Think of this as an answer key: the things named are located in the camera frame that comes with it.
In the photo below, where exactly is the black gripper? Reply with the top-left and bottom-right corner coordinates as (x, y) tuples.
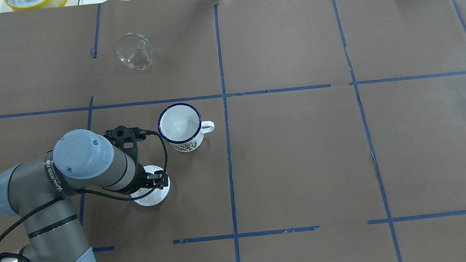
(129, 163), (169, 195)

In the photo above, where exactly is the white round lid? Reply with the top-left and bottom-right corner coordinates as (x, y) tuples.
(130, 176), (171, 207)

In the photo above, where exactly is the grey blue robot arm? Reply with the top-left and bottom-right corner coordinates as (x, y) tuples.
(0, 126), (168, 262)

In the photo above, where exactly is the white enamel mug blue rim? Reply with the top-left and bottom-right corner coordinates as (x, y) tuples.
(157, 103), (215, 153)

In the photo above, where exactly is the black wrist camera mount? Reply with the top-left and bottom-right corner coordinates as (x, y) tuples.
(103, 126), (151, 163)

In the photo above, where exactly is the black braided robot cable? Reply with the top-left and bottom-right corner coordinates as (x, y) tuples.
(0, 128), (179, 262)

